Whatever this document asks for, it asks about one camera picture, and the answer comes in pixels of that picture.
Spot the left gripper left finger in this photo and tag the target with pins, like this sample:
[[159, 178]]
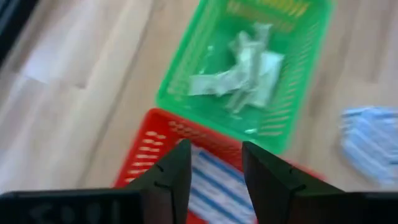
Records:
[[155, 199]]

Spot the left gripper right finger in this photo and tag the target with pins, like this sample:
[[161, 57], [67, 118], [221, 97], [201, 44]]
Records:
[[280, 199]]

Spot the red plastic basket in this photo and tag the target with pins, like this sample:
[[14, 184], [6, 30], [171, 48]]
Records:
[[149, 146]]

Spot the green plastic basket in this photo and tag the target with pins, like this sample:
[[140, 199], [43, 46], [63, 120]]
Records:
[[202, 109]]

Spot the black aluminium table frame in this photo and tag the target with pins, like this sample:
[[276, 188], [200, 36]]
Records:
[[9, 18]]

